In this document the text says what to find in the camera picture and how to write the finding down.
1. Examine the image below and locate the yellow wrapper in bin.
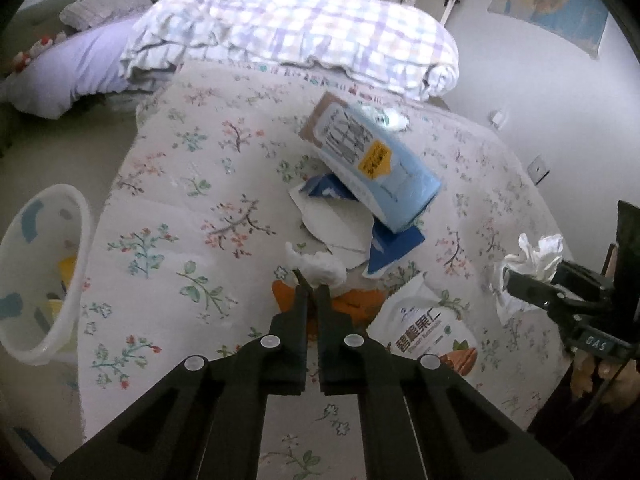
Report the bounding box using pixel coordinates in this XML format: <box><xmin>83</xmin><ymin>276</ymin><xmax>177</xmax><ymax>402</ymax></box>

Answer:
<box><xmin>47</xmin><ymin>256</ymin><xmax>77</xmax><ymax>321</ymax></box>

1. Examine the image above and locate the floral bed sheet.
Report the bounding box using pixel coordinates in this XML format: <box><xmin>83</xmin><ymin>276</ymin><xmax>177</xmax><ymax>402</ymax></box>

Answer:
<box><xmin>54</xmin><ymin>63</ymin><xmax>568</xmax><ymax>479</ymax></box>

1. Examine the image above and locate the orange plastic wrapper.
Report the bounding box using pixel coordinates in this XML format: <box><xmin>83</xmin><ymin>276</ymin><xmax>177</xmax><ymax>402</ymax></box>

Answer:
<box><xmin>271</xmin><ymin>281</ymin><xmax>387</xmax><ymax>328</ymax></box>

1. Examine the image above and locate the red white plush toy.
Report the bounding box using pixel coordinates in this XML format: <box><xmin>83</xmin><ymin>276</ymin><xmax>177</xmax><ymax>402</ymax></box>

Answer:
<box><xmin>12</xmin><ymin>36</ymin><xmax>54</xmax><ymax>73</ymax></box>

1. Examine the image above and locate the person right hand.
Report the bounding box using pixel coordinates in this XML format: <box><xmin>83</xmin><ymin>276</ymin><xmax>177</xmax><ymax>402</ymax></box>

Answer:
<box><xmin>570</xmin><ymin>350</ymin><xmax>639</xmax><ymax>411</ymax></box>

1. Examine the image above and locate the torn blue white paper box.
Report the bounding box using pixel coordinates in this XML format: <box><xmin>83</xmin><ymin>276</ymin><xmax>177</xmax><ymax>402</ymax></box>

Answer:
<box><xmin>290</xmin><ymin>174</ymin><xmax>425</xmax><ymax>278</ymax></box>

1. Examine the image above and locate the white plastic trash bin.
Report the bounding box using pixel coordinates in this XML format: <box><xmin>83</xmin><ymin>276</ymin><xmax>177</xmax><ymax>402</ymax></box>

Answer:
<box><xmin>1</xmin><ymin>184</ymin><xmax>94</xmax><ymax>366</ymax></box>

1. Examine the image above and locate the white wall socket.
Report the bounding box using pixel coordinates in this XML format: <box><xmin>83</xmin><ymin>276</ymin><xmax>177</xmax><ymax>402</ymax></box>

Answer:
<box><xmin>527</xmin><ymin>155</ymin><xmax>549</xmax><ymax>185</ymax></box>

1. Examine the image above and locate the light blue milk carton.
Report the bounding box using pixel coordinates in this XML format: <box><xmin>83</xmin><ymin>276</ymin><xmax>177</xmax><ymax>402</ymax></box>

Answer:
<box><xmin>299</xmin><ymin>92</ymin><xmax>442</xmax><ymax>233</ymax></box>

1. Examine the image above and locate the plaid folded quilt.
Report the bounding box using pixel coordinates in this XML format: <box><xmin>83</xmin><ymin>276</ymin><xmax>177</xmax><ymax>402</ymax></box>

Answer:
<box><xmin>119</xmin><ymin>0</ymin><xmax>460</xmax><ymax>101</ymax></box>

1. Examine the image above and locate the striped grey pillow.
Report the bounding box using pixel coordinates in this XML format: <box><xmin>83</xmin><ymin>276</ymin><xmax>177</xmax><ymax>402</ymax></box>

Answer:
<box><xmin>58</xmin><ymin>0</ymin><xmax>152</xmax><ymax>32</ymax></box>

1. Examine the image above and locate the lavender bed mattress sheet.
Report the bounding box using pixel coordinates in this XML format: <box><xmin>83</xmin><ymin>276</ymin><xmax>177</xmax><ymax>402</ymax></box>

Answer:
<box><xmin>1</xmin><ymin>13</ymin><xmax>142</xmax><ymax>120</ymax></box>

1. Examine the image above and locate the white almond snack bag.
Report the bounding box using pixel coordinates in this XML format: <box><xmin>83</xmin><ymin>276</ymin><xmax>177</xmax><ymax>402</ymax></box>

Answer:
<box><xmin>367</xmin><ymin>274</ymin><xmax>480</xmax><ymax>377</ymax></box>

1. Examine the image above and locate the small white crumpled tissue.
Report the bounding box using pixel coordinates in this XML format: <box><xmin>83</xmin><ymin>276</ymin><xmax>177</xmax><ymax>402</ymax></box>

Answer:
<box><xmin>285</xmin><ymin>242</ymin><xmax>347</xmax><ymax>287</ymax></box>

